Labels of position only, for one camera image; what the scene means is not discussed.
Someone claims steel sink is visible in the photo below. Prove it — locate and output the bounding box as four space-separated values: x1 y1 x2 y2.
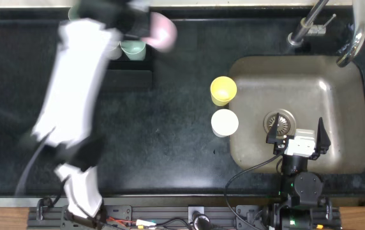
228 56 365 175

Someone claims steel tap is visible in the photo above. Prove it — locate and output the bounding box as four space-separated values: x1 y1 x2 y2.
286 0 365 68

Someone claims black cable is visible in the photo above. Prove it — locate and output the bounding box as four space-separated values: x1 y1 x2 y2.
223 145 288 230
13 132 71 208

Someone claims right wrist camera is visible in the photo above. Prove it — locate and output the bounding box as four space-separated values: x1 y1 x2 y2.
285 128 317 158

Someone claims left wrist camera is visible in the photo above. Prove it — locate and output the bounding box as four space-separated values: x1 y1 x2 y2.
128 0 151 12

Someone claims white cup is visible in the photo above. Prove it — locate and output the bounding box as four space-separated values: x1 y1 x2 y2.
210 109 240 138

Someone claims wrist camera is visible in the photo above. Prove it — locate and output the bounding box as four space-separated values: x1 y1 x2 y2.
128 0 151 12
285 128 317 158

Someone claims yellow cup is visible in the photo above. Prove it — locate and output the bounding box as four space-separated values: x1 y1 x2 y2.
210 75 238 107

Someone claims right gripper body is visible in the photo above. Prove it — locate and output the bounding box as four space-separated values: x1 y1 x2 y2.
273 134 322 160

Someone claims black tray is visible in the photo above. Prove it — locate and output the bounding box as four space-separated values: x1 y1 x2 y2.
101 44 154 92

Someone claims pink cup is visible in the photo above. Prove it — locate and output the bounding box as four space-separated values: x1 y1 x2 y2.
140 11 179 54

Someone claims mounting rail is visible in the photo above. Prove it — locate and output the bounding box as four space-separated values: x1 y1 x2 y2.
26 204 343 230

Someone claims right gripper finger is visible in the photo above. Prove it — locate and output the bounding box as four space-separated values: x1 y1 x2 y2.
316 117 332 155
265 112 281 144

